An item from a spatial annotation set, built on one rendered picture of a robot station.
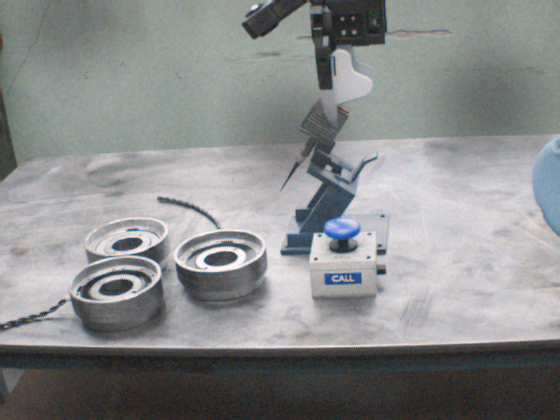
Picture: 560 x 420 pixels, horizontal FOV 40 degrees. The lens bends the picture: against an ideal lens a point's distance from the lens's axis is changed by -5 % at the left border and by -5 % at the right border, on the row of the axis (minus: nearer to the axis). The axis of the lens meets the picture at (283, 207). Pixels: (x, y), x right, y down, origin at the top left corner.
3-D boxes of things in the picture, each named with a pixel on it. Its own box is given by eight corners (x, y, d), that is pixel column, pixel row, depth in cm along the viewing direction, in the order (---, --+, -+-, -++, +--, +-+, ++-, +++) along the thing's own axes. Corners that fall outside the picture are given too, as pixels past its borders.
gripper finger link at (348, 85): (374, 130, 89) (369, 48, 86) (321, 132, 90) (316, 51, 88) (375, 124, 92) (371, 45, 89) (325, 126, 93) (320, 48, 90)
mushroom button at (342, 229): (325, 271, 87) (322, 230, 85) (327, 254, 90) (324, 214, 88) (362, 270, 86) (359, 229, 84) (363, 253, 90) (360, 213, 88)
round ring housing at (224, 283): (262, 303, 87) (258, 270, 85) (169, 304, 88) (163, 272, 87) (274, 258, 96) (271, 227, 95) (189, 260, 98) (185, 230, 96)
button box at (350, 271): (311, 299, 87) (308, 259, 85) (316, 268, 93) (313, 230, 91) (386, 297, 85) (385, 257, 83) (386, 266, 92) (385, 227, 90)
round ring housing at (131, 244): (99, 248, 103) (93, 220, 101) (177, 243, 102) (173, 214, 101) (81, 288, 93) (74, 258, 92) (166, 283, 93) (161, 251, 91)
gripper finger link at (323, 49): (331, 91, 87) (326, 12, 85) (317, 92, 88) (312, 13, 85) (335, 84, 92) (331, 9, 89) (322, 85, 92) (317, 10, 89)
